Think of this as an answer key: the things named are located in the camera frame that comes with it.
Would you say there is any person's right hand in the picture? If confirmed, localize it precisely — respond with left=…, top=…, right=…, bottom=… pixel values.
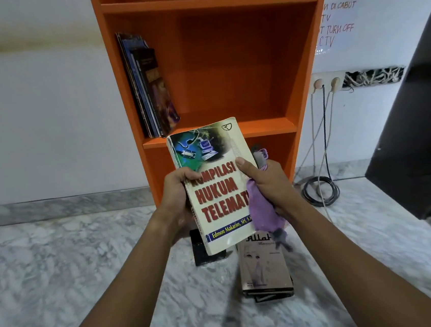
left=234, top=151, right=304, bottom=229

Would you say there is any person's left hand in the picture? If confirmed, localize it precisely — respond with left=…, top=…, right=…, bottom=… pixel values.
left=148, top=165, right=211, bottom=249

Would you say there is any purple cleaning cloth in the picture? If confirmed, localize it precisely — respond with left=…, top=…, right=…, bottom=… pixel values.
left=241, top=145, right=293, bottom=257

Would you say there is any cream red-titled cover book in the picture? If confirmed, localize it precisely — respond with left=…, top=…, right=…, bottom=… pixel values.
left=164, top=114, right=268, bottom=260

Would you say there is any black display stand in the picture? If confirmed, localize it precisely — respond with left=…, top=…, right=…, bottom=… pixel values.
left=189, top=226, right=230, bottom=268

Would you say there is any white cover book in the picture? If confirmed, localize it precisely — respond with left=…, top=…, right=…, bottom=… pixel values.
left=235, top=227, right=296, bottom=298

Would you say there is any green photo cover book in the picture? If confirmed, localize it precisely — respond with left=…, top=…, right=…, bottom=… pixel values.
left=131, top=47, right=165, bottom=141

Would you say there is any orange wooden bookshelf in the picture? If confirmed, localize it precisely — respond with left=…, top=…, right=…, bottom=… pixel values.
left=89, top=0, right=355, bottom=212

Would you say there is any person's right forearm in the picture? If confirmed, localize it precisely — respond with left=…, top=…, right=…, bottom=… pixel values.
left=285, top=192, right=431, bottom=327

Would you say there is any person's left forearm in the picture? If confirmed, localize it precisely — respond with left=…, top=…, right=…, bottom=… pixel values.
left=38, top=215, right=187, bottom=327

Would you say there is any dark brown cabinet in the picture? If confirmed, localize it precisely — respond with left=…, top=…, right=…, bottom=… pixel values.
left=346, top=0, right=431, bottom=242

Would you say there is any coiled black cable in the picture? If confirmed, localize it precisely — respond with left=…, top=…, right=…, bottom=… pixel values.
left=289, top=83, right=343, bottom=210
left=284, top=86, right=352, bottom=227

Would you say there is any white wall socket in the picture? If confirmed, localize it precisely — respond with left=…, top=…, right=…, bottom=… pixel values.
left=307, top=69, right=349, bottom=96

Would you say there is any white paper wall note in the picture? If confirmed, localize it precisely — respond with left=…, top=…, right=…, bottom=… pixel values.
left=310, top=0, right=365, bottom=57

